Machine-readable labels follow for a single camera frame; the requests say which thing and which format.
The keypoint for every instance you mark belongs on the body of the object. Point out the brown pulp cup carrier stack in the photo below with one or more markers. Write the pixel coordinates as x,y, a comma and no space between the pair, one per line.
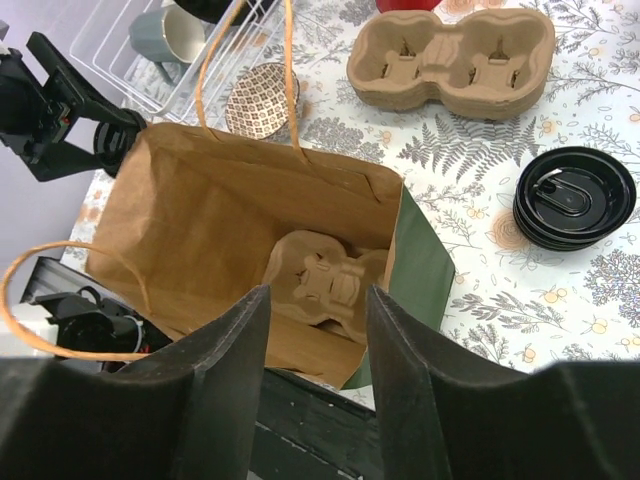
491,64

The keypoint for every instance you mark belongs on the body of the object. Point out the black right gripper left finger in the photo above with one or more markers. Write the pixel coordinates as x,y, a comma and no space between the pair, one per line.
187,411

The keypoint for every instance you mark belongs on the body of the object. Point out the grey blue cup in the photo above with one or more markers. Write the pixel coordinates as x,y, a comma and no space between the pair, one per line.
168,35

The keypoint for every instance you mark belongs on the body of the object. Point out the black plastic cup lid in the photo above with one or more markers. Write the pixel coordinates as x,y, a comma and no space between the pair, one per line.
111,144

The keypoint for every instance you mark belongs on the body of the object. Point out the single brown pulp cup carrier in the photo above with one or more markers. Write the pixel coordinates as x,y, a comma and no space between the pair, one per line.
314,280

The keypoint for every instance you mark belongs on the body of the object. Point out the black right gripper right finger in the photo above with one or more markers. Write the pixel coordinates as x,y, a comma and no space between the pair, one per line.
445,412

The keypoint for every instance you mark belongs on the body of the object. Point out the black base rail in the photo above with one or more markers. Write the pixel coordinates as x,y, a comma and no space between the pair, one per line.
305,431

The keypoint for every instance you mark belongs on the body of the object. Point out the red ribbed straw holder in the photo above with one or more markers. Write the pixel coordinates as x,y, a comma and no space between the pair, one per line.
405,5

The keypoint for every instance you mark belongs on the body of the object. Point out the floral tablecloth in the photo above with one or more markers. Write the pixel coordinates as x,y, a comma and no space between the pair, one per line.
511,302

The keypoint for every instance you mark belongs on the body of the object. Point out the black round plate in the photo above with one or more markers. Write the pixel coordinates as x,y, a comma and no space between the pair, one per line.
212,11

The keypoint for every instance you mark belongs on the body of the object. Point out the green paper bag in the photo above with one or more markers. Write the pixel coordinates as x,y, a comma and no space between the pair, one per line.
194,214

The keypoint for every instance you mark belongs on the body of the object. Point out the aluminium frame rail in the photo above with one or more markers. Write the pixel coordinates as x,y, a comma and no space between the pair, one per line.
35,285

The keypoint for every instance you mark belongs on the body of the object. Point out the white wire dish rack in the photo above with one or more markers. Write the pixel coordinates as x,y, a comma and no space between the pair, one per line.
104,48

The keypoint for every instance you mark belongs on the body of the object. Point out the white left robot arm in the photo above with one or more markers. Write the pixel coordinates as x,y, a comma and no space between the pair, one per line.
104,330

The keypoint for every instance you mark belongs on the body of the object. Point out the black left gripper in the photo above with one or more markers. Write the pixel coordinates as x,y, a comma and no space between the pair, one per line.
35,117

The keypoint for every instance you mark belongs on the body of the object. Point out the patterned small bowl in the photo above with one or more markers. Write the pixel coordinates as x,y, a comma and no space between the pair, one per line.
257,106

